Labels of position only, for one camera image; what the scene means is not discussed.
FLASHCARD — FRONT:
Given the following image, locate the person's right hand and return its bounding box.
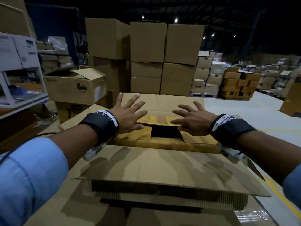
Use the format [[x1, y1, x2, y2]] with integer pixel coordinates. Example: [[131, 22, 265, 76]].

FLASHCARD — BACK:
[[170, 101, 219, 137]]

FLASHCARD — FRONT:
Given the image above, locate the person's left hand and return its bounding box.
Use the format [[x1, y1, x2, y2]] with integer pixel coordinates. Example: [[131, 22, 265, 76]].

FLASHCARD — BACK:
[[109, 92, 148, 134]]

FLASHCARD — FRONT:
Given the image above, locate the yellowish brown cardboard carton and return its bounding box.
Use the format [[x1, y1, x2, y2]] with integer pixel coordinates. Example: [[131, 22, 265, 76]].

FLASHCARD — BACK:
[[115, 115, 219, 154]]

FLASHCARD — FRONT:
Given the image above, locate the pale cardboard box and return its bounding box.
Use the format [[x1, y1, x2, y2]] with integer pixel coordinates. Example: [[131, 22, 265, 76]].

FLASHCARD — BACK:
[[121, 93, 205, 117]]

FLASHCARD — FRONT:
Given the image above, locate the large cardboard box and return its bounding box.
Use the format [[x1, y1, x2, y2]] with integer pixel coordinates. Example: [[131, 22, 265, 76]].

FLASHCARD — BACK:
[[59, 105, 271, 210]]

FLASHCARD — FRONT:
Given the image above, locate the carton with orange label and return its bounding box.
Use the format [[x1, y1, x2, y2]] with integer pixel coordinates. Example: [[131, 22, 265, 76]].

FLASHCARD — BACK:
[[43, 67, 108, 105]]

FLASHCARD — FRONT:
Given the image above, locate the person's right forearm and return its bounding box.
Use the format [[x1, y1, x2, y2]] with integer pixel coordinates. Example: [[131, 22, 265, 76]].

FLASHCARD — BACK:
[[236, 130, 301, 186]]

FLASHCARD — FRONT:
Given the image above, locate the person's left forearm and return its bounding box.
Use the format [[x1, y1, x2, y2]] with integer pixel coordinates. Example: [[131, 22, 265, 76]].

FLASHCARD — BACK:
[[49, 124, 98, 171]]

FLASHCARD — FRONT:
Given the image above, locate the stack of pale taped boxes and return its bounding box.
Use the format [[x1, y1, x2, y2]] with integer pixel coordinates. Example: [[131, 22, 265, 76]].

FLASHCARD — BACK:
[[190, 50, 227, 97]]

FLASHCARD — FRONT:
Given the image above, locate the stack of orange-brown boxes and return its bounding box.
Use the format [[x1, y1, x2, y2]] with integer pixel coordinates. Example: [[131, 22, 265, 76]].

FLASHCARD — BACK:
[[220, 67, 263, 100]]

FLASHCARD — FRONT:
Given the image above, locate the pile of assorted warehouse boxes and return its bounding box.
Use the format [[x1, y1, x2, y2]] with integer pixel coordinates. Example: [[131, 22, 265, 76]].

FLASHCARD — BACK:
[[242, 57, 301, 97]]

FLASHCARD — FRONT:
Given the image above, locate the blue pallet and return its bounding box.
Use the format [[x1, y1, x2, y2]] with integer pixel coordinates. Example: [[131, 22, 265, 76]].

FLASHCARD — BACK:
[[189, 92, 218, 98]]

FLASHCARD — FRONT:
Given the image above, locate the stack of tall brown cartons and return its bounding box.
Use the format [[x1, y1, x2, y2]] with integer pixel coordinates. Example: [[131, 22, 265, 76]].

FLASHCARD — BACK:
[[85, 17, 205, 109]]

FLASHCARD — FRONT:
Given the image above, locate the tilted tan carton dark label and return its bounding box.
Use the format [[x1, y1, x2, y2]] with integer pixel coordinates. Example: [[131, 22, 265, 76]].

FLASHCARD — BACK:
[[279, 74, 301, 117]]

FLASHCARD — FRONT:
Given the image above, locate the pile of wrapped shelf cartons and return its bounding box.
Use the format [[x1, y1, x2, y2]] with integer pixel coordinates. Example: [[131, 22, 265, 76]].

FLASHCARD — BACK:
[[36, 36, 74, 74]]

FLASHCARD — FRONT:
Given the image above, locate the metal storage rack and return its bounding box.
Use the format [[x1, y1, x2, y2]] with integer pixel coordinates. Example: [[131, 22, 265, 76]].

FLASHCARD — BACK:
[[0, 66, 49, 120]]

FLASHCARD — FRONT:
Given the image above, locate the light blue right sleeve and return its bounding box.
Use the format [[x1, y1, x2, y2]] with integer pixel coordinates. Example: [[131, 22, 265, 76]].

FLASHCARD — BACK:
[[283, 162, 301, 210]]

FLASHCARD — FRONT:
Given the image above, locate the light blue sleeve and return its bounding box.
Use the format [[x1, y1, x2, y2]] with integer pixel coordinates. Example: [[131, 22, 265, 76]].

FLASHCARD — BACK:
[[0, 137, 69, 226], [283, 162, 301, 210]]

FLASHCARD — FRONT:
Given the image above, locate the light blue left sleeve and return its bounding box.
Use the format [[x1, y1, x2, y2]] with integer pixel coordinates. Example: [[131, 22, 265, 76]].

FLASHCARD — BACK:
[[0, 137, 69, 226]]

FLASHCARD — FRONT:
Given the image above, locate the white printed carton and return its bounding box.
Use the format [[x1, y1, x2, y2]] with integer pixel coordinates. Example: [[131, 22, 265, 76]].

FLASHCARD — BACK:
[[0, 33, 41, 71]]

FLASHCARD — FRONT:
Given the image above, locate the tall brown shelf carton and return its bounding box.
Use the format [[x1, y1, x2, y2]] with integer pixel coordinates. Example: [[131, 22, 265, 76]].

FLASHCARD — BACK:
[[0, 0, 37, 38]]

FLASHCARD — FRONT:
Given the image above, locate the black right wrist strap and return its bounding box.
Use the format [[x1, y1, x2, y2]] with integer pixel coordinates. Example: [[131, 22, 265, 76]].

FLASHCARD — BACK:
[[209, 113, 257, 150]]

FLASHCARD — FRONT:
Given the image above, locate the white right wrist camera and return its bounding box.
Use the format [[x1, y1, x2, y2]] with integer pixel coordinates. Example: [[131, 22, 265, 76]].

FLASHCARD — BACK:
[[216, 142, 247, 164]]

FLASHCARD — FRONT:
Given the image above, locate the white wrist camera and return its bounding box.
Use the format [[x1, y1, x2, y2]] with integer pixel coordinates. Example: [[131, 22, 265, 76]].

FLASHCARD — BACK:
[[83, 143, 108, 162], [216, 142, 247, 164]]

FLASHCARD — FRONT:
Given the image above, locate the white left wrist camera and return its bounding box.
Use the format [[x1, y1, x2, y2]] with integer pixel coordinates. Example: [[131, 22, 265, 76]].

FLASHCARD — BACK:
[[83, 143, 108, 162]]

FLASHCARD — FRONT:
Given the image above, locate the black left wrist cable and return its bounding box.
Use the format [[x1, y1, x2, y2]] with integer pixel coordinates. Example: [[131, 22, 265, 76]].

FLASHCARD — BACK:
[[0, 132, 58, 163]]

